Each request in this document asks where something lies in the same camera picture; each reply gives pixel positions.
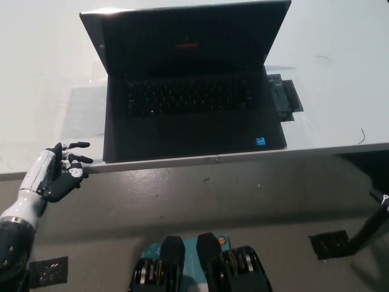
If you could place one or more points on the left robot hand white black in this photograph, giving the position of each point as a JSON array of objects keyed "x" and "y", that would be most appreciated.
[{"x": 57, "y": 185}]

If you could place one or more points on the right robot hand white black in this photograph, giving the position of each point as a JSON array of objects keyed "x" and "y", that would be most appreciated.
[{"x": 383, "y": 200}]

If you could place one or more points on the dark grey Dell laptop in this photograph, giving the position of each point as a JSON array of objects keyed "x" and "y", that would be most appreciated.
[{"x": 194, "y": 121}]

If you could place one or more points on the black tape patch on desk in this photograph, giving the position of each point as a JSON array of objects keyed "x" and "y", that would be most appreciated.
[{"x": 288, "y": 97}]

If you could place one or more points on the black robot body teal tops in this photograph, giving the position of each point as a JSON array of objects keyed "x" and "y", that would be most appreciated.
[{"x": 212, "y": 267}]

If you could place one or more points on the black floor tape patch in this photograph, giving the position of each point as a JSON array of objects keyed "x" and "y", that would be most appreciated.
[
  {"x": 48, "y": 271},
  {"x": 329, "y": 243}
]

